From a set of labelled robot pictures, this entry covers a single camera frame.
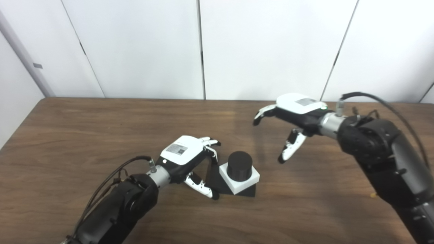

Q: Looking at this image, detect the black peg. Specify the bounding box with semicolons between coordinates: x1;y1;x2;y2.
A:
206;151;256;198

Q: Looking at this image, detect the white square piece with hole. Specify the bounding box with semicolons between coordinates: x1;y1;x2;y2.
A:
219;163;260;195

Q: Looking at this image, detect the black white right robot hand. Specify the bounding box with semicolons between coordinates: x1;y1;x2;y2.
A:
253;93;329;164

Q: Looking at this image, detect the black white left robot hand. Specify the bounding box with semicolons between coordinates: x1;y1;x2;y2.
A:
158;136;221;200

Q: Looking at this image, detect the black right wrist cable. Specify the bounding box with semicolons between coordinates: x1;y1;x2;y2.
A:
340;91;429;166

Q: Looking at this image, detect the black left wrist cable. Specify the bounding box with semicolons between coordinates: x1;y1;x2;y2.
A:
73;156;152;238

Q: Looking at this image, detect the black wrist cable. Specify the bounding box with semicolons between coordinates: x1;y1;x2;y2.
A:
73;156;152;238
340;91;429;166

